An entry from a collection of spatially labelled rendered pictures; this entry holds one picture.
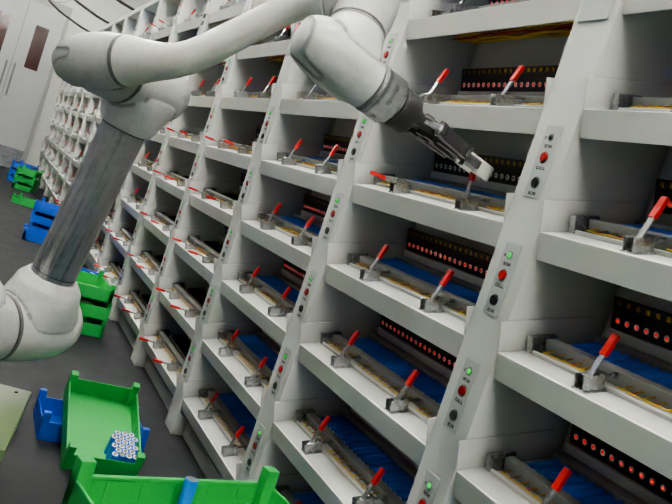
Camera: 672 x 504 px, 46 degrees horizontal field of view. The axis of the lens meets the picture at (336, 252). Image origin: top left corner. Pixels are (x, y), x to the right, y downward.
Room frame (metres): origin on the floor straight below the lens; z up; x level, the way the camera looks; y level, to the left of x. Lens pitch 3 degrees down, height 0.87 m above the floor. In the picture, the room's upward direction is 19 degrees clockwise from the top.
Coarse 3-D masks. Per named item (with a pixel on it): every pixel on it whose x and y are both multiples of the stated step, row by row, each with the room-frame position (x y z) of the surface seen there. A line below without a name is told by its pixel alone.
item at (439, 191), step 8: (392, 176) 1.86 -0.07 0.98; (416, 184) 1.73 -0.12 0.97; (424, 184) 1.70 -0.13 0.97; (424, 192) 1.70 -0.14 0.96; (432, 192) 1.67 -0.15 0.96; (440, 192) 1.65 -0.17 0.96; (448, 192) 1.62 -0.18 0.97; (456, 192) 1.59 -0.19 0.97; (464, 192) 1.57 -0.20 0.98; (496, 200) 1.48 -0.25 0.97; (504, 200) 1.46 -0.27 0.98; (488, 208) 1.50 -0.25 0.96; (496, 208) 1.45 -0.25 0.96; (504, 208) 1.45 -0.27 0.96
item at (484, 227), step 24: (360, 168) 1.87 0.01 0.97; (384, 168) 1.90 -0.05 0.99; (408, 168) 1.92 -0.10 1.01; (360, 192) 1.83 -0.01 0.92; (384, 192) 1.72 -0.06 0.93; (408, 216) 1.62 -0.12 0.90; (432, 216) 1.54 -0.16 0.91; (456, 216) 1.46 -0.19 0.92; (480, 216) 1.39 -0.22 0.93; (504, 216) 1.33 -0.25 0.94; (480, 240) 1.39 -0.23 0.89
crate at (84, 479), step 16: (80, 464) 0.93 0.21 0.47; (80, 480) 0.93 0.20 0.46; (96, 480) 0.96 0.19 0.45; (112, 480) 0.97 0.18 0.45; (128, 480) 0.98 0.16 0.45; (144, 480) 1.00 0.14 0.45; (160, 480) 1.01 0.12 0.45; (176, 480) 1.03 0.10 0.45; (208, 480) 1.06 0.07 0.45; (224, 480) 1.08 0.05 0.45; (272, 480) 1.11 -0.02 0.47; (64, 496) 0.94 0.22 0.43; (80, 496) 0.91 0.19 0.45; (96, 496) 0.96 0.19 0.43; (112, 496) 0.98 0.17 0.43; (128, 496) 0.99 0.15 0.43; (144, 496) 1.00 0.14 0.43; (160, 496) 1.02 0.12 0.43; (176, 496) 1.03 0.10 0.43; (208, 496) 1.06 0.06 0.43; (224, 496) 1.08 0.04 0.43; (240, 496) 1.10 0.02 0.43; (256, 496) 1.11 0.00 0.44; (272, 496) 1.11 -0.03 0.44
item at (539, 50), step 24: (480, 48) 1.94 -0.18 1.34; (504, 48) 1.85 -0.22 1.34; (528, 48) 1.77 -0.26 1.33; (552, 48) 1.69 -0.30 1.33; (336, 120) 2.58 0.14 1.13; (480, 144) 1.82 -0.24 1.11; (504, 144) 1.74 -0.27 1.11; (528, 144) 1.66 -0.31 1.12; (312, 192) 2.58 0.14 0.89; (456, 240) 1.79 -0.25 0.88; (624, 288) 1.32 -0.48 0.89
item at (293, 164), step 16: (336, 144) 2.12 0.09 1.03; (272, 160) 2.51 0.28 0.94; (288, 160) 2.34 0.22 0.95; (304, 160) 2.36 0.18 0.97; (320, 160) 2.28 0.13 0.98; (336, 160) 2.38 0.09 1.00; (272, 176) 2.40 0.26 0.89; (288, 176) 2.27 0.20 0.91; (304, 176) 2.16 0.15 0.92; (320, 176) 2.05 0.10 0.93; (336, 176) 2.05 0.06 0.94; (320, 192) 2.05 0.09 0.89
